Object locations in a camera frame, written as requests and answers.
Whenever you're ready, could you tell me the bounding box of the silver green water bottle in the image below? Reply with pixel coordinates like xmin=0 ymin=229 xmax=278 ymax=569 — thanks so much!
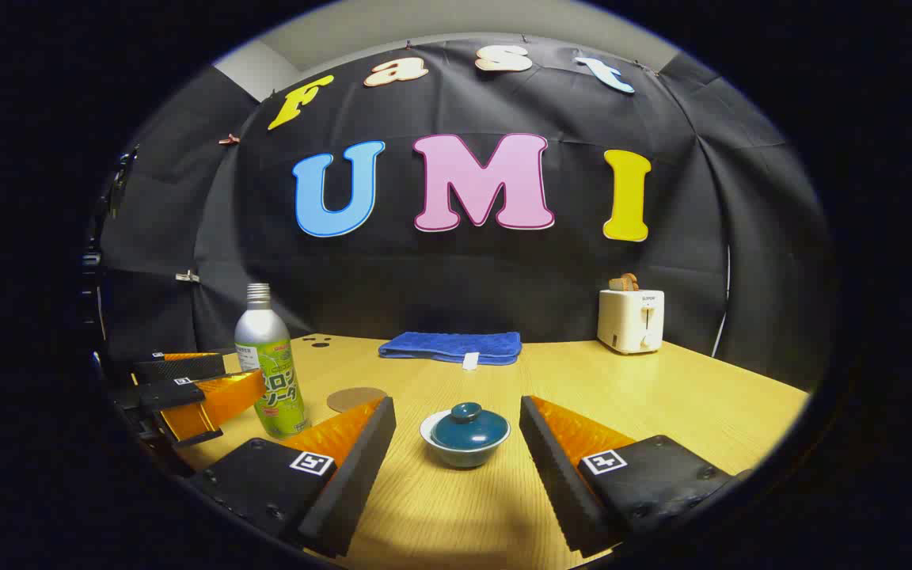
xmin=234 ymin=283 xmax=312 ymax=441

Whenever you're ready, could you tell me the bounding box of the round brown coaster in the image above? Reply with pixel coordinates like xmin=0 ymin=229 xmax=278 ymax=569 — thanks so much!
xmin=326 ymin=386 xmax=388 ymax=413

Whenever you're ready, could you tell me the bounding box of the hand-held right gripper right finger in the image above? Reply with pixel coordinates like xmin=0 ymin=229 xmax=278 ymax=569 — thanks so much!
xmin=519 ymin=395 xmax=751 ymax=556

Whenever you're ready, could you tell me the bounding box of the white teacup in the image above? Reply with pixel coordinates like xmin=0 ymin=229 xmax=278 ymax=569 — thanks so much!
xmin=420 ymin=409 xmax=511 ymax=469

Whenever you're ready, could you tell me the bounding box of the blue folded towel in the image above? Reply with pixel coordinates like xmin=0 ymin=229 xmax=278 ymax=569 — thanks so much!
xmin=378 ymin=331 xmax=523 ymax=367

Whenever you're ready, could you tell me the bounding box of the dark teal teacup lid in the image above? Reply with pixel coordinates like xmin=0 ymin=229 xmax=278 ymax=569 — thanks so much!
xmin=431 ymin=402 xmax=502 ymax=451

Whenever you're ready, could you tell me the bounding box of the white toaster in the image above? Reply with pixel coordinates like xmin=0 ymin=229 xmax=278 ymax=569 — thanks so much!
xmin=597 ymin=289 xmax=665 ymax=355

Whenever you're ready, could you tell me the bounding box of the black backdrop cloth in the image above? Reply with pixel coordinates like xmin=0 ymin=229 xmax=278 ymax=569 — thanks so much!
xmin=96 ymin=36 xmax=833 ymax=393

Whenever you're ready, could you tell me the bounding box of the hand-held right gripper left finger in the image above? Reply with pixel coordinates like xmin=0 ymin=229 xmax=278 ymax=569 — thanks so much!
xmin=187 ymin=396 xmax=397 ymax=559

